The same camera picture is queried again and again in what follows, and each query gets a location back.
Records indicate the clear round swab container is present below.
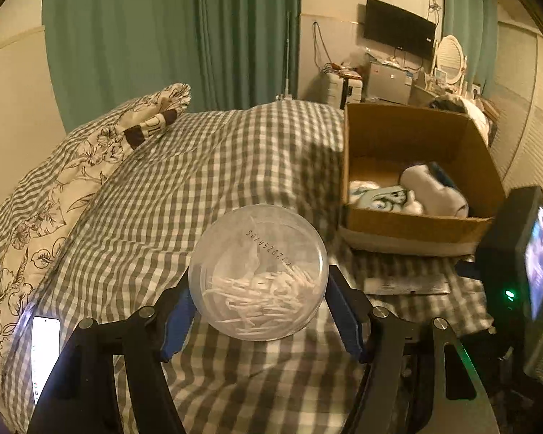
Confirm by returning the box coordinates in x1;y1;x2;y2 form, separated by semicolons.
188;205;328;342

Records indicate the blue floral tissue pack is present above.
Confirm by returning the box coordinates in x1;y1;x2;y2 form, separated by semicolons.
348;180;424;216

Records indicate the grey knitted glove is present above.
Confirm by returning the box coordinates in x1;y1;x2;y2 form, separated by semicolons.
399;165;469;218

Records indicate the grey checked duvet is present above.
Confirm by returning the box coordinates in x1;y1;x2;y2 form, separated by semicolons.
0;99;491;433

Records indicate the open cardboard box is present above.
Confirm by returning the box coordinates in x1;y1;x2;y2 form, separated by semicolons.
338;103;505;257

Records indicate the lit smartphone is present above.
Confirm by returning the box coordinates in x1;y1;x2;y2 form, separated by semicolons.
31;316;60;404

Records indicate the chair with piled clothes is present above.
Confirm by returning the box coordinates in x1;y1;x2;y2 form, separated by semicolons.
428;93;496;147

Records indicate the white louvred wardrobe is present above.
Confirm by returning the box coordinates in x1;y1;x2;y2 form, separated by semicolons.
491;22;543;190

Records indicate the floral pillow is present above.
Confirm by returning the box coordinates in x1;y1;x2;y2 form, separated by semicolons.
0;82;193;403

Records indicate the white ribbed suitcase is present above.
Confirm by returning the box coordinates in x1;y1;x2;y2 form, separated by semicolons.
320;71;363;110

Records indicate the oval white vanity mirror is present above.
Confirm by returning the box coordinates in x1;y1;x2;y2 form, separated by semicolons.
434;34;467;84

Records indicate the silver mini fridge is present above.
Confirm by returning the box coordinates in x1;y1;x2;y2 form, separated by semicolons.
365;63;413;105

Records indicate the green curtain by wardrobe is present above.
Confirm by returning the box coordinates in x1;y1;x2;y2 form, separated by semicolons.
442;0;498;97

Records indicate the large green curtain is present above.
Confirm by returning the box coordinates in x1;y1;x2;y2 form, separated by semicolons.
43;0;301;129

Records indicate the black wall television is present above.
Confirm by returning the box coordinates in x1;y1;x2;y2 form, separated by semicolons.
363;0;437;61

